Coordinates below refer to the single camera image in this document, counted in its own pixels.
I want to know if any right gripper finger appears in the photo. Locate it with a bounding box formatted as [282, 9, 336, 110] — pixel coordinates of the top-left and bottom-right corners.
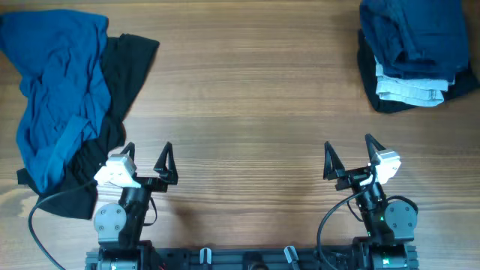
[364, 133, 386, 162]
[323, 141, 346, 180]

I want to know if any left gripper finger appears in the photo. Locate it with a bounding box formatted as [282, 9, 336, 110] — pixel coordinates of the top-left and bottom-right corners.
[154, 142, 179, 185]
[120, 142, 135, 161]

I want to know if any blue t-shirt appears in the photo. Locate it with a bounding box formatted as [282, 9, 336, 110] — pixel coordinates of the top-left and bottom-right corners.
[1, 10, 111, 194]

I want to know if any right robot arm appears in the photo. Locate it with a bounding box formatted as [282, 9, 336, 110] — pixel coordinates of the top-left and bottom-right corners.
[316, 133, 419, 269]

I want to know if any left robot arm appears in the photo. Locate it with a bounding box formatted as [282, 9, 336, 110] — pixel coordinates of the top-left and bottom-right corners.
[85, 142, 179, 270]

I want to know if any folded white garment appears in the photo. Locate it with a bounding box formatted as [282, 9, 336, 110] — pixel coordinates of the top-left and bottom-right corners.
[374, 57, 455, 107]

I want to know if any black garment on left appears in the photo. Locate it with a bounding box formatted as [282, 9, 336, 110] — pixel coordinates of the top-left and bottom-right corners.
[39, 34, 160, 220]

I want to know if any folded navy garment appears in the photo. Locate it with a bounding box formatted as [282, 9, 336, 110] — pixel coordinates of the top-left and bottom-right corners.
[359, 0, 470, 82]

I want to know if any folded black garment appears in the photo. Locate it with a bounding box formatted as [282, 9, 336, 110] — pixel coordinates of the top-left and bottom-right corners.
[357, 29, 479, 113]

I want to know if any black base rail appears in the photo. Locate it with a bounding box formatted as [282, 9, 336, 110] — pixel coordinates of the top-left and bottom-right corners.
[85, 244, 419, 270]

